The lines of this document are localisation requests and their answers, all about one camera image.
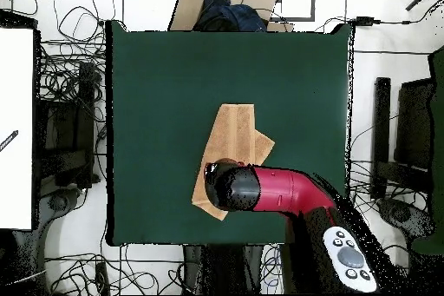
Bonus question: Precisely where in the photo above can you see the black equipment stand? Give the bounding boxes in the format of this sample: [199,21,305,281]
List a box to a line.
[34,61,101,189]

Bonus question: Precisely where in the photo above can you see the black cable tangle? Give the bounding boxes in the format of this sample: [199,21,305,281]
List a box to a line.
[44,252,185,295]
[259,160,431,294]
[37,0,115,130]

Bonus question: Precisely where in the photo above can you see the dark green table cloth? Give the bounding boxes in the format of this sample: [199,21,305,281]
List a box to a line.
[105,19,355,247]

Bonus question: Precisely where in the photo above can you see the black adapter cable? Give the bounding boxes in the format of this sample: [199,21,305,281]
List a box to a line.
[313,0,444,33]

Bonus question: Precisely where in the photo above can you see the grey round stand base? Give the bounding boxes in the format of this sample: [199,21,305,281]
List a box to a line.
[46,187,84,214]
[375,196,436,241]

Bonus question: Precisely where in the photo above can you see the black marker pen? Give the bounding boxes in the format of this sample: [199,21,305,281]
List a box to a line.
[0,129,19,153]

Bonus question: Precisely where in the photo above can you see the tan terry towel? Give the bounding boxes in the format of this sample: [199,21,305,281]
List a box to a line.
[191,102,276,221]

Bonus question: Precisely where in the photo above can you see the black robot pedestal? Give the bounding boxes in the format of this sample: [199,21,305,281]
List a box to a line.
[182,244,265,295]

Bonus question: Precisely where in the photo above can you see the brown cardboard box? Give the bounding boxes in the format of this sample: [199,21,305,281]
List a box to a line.
[167,0,296,33]

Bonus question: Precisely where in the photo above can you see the dark blue clothing pile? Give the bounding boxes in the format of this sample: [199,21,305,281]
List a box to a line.
[193,0,268,32]

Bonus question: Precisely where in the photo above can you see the black power strip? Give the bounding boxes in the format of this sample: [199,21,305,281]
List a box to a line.
[95,261,110,295]

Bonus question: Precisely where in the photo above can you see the white board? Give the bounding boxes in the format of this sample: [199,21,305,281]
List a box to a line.
[0,26,36,231]

